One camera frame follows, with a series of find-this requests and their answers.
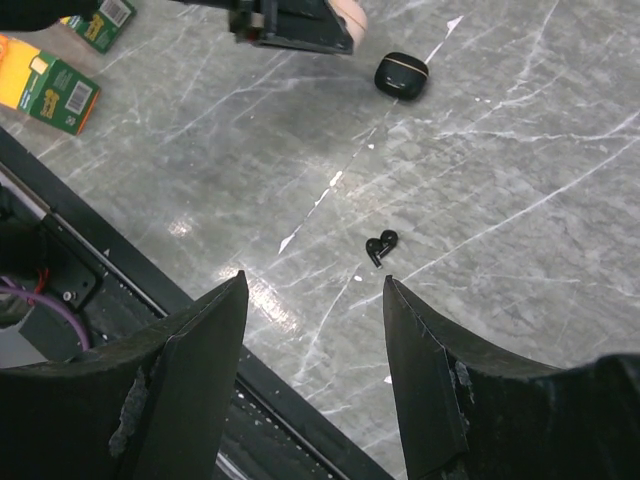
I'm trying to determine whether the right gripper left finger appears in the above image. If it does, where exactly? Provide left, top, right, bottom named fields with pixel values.
left=1, top=273, right=248, bottom=479

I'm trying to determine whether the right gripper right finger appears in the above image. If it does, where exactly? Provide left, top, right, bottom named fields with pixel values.
left=383, top=277, right=639, bottom=479

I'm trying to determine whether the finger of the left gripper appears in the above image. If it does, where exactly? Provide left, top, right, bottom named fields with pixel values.
left=228, top=0, right=354, bottom=55

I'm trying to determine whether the beige earbud charging case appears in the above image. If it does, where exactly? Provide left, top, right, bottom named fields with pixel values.
left=329, top=0, right=368, bottom=49

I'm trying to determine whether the black earbud charging case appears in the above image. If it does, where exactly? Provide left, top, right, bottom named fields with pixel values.
left=374, top=52, right=429, bottom=101

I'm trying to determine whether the black earbuds pair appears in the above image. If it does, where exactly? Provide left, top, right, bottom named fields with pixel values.
left=365, top=230, right=399, bottom=269

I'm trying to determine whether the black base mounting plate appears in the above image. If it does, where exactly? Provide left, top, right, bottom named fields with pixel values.
left=1, top=133, right=386, bottom=479

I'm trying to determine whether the orange juice box left upper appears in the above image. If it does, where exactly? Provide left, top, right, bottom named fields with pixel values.
left=60, top=0, right=137, bottom=54

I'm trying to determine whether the orange juice box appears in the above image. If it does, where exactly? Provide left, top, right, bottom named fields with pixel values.
left=60, top=0, right=137, bottom=54
left=1, top=35, right=101, bottom=135

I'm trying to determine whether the orange juice box left lower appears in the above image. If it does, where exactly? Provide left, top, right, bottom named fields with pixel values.
left=1, top=35, right=101, bottom=135

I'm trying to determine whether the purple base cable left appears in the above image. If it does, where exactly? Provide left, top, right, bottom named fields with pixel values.
left=0, top=284, right=92, bottom=354

